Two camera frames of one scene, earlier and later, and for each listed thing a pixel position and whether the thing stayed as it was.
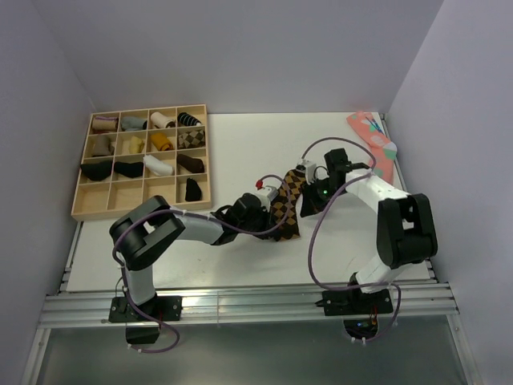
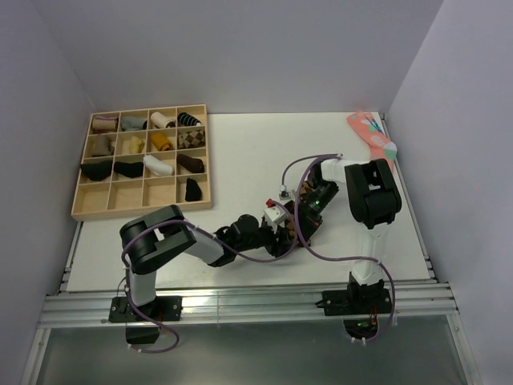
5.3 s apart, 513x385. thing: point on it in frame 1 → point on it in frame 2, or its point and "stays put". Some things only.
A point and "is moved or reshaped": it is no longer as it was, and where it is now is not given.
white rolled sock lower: [157, 165] stays put
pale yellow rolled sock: [136, 145] stays put
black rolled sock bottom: [193, 192] stays put
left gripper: [268, 223] → [283, 245]
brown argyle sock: [288, 228] is moved or reshaped
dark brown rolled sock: [193, 164] stays put
